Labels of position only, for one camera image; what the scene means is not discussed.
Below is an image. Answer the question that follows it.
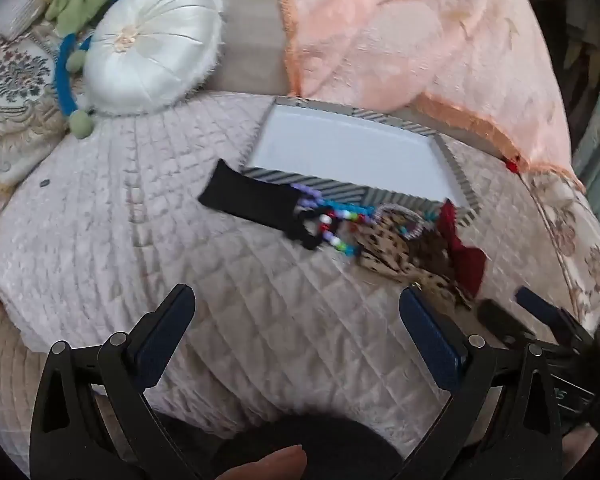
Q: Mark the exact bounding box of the black fabric pouch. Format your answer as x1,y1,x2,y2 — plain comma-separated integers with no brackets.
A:
198,159,301,236

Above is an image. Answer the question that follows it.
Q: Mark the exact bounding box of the red scrunchie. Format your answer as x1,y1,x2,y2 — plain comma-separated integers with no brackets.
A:
437,199,488,293

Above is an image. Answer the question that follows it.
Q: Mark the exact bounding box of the beige round quilted cushion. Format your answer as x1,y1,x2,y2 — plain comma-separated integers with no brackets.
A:
0,305,56,461

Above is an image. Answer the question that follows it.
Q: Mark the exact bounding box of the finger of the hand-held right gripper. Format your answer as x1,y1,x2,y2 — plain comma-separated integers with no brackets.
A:
515,286,595,346
476,299,536,348

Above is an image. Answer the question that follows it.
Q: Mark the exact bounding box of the multicolour bead bracelet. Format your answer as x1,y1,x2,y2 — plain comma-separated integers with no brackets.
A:
317,210,376,258

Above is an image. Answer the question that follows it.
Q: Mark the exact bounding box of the person's dark clothing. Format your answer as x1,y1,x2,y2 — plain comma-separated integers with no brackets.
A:
155,412,406,480

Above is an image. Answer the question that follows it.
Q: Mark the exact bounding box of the leopard print bow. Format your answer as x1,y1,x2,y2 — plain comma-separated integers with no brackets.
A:
355,210,473,306

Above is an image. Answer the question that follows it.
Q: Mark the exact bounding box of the peach fringed blanket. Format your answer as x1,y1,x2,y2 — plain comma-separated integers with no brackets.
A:
280,0,586,193

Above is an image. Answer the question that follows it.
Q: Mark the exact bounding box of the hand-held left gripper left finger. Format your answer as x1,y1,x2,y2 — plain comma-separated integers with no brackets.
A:
29,283,216,480

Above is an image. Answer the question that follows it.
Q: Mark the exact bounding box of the floral embroidered pillow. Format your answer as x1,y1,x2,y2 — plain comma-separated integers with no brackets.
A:
0,25,88,196

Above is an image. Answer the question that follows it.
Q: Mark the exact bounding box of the blue bead bracelet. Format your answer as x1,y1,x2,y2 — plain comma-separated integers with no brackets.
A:
320,199,376,218

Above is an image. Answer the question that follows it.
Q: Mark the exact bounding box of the purple bead bracelet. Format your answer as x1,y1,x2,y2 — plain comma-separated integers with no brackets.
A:
290,183,326,211

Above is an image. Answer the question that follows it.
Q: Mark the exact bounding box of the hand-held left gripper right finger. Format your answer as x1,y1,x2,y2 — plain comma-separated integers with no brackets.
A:
399,286,566,480

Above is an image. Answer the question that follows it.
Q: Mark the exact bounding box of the green plush toy blue ring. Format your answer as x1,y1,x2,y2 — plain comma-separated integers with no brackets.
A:
45,0,126,138

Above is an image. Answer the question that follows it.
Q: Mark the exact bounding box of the black bead bracelet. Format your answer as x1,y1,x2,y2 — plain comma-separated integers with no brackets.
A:
292,207,331,251

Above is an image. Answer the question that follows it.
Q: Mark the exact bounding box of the white round satin cushion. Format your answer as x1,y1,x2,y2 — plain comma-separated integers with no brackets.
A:
83,0,226,116

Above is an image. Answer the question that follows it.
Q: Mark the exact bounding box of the floral bed sheet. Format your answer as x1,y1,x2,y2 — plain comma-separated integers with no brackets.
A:
525,170,600,336

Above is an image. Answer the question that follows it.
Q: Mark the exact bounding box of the pale pink quilted bedspread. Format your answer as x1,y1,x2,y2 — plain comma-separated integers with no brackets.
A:
0,91,596,446

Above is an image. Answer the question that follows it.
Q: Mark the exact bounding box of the person's left hand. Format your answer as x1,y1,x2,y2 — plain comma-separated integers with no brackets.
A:
215,444,308,480

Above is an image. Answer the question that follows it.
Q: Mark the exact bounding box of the striped rim white tray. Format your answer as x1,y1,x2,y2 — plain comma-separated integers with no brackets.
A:
240,96,481,226

